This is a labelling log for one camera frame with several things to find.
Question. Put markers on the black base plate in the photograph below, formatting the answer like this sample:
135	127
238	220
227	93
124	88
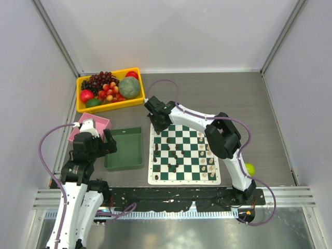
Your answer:
177	199

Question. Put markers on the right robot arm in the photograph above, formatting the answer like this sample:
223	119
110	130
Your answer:
222	136

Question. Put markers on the red yellow cherry bunch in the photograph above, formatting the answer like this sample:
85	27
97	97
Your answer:
110	94

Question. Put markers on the pink plastic box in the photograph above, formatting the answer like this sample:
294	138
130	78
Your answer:
100	125

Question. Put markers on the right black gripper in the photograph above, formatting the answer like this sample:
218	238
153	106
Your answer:
157	128

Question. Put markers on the red apple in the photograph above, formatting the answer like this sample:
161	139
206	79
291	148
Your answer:
132	74
86	95

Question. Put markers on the white slotted cable duct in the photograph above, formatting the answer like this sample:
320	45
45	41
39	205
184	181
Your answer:
191	214

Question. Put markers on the red apple front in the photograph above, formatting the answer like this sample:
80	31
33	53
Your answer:
86	95

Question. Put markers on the yellow plastic fruit bin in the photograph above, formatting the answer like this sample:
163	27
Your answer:
120	74

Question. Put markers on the green melon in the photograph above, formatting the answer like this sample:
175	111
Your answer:
129	87

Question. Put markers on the green lime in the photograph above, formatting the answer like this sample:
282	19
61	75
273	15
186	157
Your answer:
93	103

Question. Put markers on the green plastic tray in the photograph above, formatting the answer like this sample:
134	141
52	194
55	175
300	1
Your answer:
129	155

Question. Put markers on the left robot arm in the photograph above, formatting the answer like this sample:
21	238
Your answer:
80	196

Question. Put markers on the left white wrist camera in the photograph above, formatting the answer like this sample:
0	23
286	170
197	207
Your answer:
87	125

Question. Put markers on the red apple back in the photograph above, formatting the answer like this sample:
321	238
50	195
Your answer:
132	74

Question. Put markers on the green white chess board mat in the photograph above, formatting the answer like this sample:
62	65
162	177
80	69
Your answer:
180	155

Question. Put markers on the dark purple grape bunch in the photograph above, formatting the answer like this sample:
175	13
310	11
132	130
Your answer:
95	82

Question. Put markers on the green pear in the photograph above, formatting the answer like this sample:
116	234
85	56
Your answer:
250	169

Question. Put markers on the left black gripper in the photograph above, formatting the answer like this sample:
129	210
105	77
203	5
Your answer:
110	144

